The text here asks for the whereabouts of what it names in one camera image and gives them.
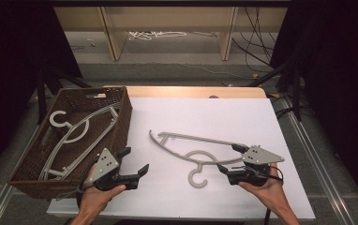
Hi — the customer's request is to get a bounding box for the black curtain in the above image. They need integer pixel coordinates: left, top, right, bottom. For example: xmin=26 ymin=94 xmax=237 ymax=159
xmin=270 ymin=0 xmax=358 ymax=217
xmin=0 ymin=0 xmax=82 ymax=188

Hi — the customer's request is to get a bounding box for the white coiled cable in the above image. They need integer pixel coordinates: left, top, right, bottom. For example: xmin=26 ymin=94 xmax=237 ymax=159
xmin=127 ymin=30 xmax=188 ymax=42

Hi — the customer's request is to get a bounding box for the person's left hand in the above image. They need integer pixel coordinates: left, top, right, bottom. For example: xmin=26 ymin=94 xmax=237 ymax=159
xmin=78 ymin=156 xmax=127 ymax=218

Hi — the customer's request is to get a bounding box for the person's right hand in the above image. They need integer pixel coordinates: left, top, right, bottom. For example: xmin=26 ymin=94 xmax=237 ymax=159
xmin=238 ymin=162 xmax=291 ymax=215

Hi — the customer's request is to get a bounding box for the black power cable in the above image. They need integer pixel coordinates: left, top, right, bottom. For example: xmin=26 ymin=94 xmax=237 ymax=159
xmin=231 ymin=37 xmax=274 ymax=68
xmin=244 ymin=7 xmax=265 ymax=74

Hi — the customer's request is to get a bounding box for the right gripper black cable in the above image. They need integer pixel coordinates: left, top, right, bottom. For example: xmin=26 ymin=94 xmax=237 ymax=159
xmin=262 ymin=165 xmax=285 ymax=225

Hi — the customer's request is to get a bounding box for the black metal stand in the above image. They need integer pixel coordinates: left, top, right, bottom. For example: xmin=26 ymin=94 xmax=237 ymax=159
xmin=36 ymin=64 xmax=92 ymax=126
xmin=247 ymin=59 xmax=303 ymax=122

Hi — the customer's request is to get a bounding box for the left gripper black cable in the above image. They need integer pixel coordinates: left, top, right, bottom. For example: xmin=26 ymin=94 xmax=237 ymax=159
xmin=55 ymin=162 xmax=98 ymax=201

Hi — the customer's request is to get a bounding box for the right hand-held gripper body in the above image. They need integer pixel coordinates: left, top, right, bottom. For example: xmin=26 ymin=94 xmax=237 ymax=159
xmin=227 ymin=144 xmax=287 ymax=188

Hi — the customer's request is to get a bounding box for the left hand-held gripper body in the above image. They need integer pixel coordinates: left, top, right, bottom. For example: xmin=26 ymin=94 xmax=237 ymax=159
xmin=87 ymin=147 xmax=140 ymax=192

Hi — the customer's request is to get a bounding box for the wooden shelf frame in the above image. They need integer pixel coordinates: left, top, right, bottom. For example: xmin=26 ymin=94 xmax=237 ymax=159
xmin=52 ymin=6 xmax=289 ymax=62

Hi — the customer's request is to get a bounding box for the grey plastic clothes hanger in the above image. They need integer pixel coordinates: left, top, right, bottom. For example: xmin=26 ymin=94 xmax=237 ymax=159
xmin=38 ymin=104 xmax=120 ymax=182
xmin=148 ymin=129 xmax=250 ymax=189
xmin=39 ymin=106 xmax=120 ymax=182

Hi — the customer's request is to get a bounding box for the grey floor cable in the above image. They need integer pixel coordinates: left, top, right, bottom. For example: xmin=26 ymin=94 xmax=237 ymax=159
xmin=180 ymin=63 xmax=253 ymax=81

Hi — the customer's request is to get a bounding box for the brown wicker basket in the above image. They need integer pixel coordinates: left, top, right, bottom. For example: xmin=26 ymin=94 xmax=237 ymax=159
xmin=7 ymin=85 xmax=134 ymax=200

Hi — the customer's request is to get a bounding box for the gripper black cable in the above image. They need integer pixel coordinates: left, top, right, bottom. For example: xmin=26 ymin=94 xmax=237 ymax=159
xmin=55 ymin=162 xmax=98 ymax=201
xmin=262 ymin=165 xmax=285 ymax=225

